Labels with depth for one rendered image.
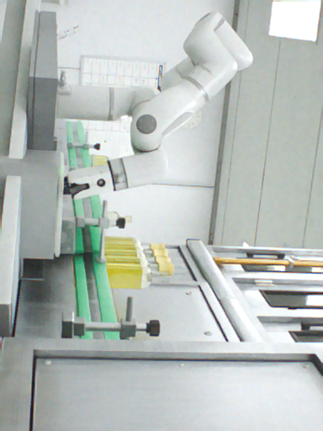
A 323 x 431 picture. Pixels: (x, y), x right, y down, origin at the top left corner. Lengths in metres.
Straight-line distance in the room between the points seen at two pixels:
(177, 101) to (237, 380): 0.85
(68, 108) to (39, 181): 0.41
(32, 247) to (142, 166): 0.31
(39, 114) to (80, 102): 0.21
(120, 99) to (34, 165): 0.46
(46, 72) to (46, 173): 0.27
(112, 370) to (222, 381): 0.15
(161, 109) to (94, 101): 0.37
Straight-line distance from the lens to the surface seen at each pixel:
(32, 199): 1.64
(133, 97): 2.02
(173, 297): 2.16
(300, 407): 0.96
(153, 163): 1.67
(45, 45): 1.87
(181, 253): 2.68
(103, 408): 0.90
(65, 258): 1.85
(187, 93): 1.73
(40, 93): 1.77
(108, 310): 1.61
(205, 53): 1.76
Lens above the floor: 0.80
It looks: 9 degrees up
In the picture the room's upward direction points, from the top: 93 degrees clockwise
